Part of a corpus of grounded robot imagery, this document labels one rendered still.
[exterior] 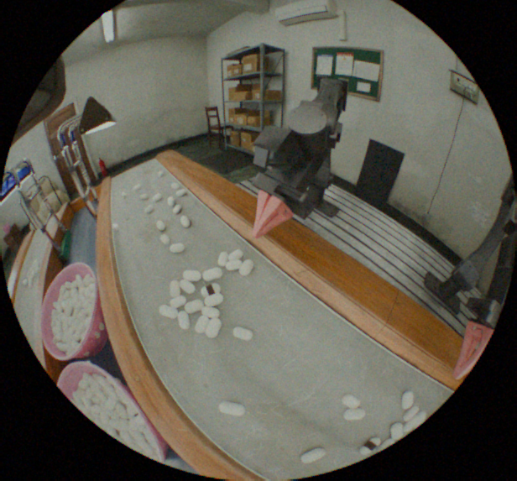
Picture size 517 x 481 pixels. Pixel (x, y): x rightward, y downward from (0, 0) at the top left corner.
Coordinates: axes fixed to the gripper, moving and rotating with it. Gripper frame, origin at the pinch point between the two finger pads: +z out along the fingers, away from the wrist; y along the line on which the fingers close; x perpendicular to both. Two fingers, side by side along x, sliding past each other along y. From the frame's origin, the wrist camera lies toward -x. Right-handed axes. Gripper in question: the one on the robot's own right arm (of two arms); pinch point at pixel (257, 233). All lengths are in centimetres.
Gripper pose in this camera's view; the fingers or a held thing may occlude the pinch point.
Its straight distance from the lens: 29.6
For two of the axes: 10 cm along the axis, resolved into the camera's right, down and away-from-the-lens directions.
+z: -5.6, 8.3, 0.4
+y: 6.8, 4.9, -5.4
